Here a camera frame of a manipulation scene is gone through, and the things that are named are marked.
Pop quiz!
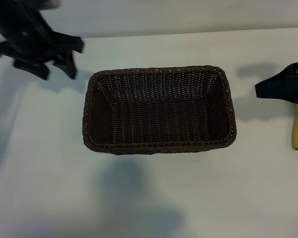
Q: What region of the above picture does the dark brown woven basket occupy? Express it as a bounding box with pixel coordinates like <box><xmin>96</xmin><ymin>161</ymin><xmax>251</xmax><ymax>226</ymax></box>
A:
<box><xmin>82</xmin><ymin>64</ymin><xmax>238</xmax><ymax>156</ymax></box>

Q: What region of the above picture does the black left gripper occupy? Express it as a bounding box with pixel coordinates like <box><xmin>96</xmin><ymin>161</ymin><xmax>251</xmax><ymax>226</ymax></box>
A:
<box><xmin>0</xmin><ymin>31</ymin><xmax>85</xmax><ymax>81</ymax></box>

